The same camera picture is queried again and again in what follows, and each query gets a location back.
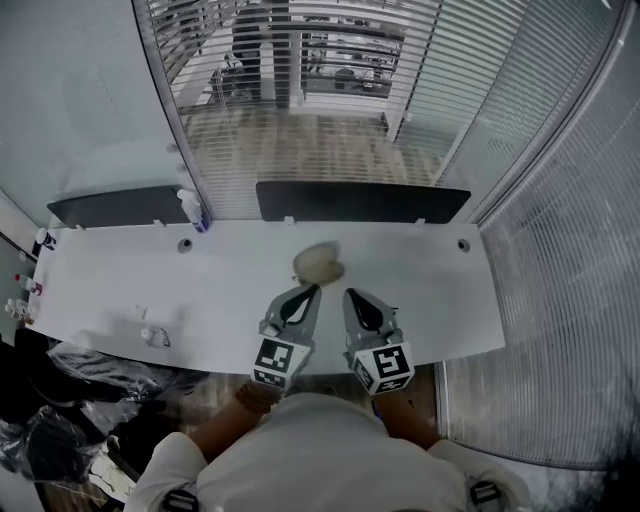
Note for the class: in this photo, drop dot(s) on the white bottle dark label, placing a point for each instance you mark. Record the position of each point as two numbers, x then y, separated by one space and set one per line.
45 238

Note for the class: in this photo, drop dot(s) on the black bag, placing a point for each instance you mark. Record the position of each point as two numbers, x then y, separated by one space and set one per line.
20 370

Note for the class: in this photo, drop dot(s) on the clear plastic bag dark contents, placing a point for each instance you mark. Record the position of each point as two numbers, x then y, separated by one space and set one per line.
110 375
55 442

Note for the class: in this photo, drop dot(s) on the white papers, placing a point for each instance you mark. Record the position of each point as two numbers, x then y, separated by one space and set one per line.
107 467

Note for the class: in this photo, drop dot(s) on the background office chair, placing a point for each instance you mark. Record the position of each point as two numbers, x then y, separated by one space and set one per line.
227 77

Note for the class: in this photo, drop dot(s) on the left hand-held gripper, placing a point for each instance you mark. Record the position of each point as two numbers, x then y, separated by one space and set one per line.
275 357

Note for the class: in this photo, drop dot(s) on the dark grey table mat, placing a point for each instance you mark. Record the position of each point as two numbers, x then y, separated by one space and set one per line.
360 202

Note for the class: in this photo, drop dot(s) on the small white capped bottle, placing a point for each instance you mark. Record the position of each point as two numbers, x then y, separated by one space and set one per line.
146 333

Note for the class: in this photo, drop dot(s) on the person's white shirt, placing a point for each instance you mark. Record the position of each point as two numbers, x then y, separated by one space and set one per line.
320 450

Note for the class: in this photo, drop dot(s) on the beige glasses case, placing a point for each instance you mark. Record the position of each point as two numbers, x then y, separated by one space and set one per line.
317 265

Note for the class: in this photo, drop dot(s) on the white spray bottle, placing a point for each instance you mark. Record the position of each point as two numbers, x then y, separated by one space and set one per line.
195 212

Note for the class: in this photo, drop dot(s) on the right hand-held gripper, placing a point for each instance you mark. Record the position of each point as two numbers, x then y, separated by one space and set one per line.
385 365

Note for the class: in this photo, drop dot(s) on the background office desks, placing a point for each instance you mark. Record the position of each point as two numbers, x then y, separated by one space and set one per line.
350 75

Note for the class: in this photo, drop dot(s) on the person's left forearm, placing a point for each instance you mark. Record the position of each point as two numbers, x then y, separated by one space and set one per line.
225 427

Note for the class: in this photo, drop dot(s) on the clear printed packet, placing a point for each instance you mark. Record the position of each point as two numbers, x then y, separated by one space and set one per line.
162 338

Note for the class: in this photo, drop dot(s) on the dark desk divider panel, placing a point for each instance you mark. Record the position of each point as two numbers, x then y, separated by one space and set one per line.
120 206

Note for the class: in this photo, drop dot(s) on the cluster of small bottles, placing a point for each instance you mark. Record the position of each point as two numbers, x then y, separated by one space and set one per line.
17 310

